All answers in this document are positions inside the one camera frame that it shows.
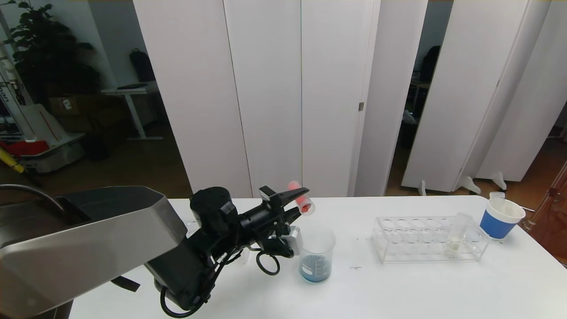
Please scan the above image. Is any brown cardboard box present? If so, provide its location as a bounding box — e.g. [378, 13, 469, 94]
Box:
[48, 94, 91, 118]

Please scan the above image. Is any white flat board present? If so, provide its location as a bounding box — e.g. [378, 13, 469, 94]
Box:
[18, 104, 85, 147]

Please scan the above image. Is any black chair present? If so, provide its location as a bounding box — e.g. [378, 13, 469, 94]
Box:
[418, 46, 442, 84]

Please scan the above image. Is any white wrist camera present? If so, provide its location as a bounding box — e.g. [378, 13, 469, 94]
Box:
[281, 226, 305, 256]

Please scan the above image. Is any clear glass beaker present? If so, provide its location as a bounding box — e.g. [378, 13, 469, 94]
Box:
[298, 227, 337, 285]

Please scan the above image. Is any grey plastic crate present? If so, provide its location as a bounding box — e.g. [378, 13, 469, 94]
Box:
[20, 141, 85, 174]

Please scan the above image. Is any white partition panel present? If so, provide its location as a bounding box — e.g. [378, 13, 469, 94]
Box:
[353, 0, 429, 198]
[401, 0, 531, 194]
[301, 0, 381, 198]
[452, 0, 553, 192]
[223, 0, 303, 198]
[133, 0, 253, 199]
[475, 0, 567, 183]

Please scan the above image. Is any pale liquid test tube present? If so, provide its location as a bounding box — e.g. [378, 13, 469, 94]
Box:
[445, 213, 473, 257]

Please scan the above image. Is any white upright machine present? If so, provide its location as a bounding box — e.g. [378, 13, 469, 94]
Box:
[0, 40, 36, 142]

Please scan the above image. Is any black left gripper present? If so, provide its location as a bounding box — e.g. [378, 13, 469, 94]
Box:
[238, 185, 310, 240]

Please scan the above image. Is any dark green potted plant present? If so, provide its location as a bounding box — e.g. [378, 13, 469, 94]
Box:
[4, 0, 101, 107]

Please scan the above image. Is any transparent acrylic frame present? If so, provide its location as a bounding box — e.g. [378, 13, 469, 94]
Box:
[525, 159, 567, 266]

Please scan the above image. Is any blue and white paper cup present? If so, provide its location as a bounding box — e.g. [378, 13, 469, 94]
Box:
[479, 198, 526, 240]

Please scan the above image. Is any yellow handled tool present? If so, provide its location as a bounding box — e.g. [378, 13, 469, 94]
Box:
[0, 148, 25, 174]

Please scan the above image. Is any red plastic item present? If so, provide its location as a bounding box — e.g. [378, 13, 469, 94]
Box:
[0, 140, 49, 158]

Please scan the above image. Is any black bin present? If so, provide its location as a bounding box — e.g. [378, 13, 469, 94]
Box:
[83, 132, 112, 162]

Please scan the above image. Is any black backpack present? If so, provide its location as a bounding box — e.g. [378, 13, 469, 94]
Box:
[129, 49, 156, 83]

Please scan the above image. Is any white standing desk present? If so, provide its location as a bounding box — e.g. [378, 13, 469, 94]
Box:
[101, 83, 164, 142]

